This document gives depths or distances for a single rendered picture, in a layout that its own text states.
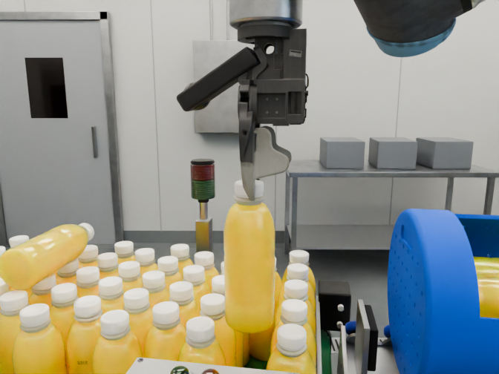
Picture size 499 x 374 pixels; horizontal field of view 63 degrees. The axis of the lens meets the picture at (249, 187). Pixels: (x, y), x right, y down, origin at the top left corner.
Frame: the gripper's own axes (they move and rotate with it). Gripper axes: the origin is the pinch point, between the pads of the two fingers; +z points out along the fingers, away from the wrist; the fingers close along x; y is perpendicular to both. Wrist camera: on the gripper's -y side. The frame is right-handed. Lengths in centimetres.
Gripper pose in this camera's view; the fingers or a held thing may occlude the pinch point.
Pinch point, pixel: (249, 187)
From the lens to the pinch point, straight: 54.5
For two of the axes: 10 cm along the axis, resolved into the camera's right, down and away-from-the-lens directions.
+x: 1.5, -2.0, 9.7
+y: 9.9, 0.3, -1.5
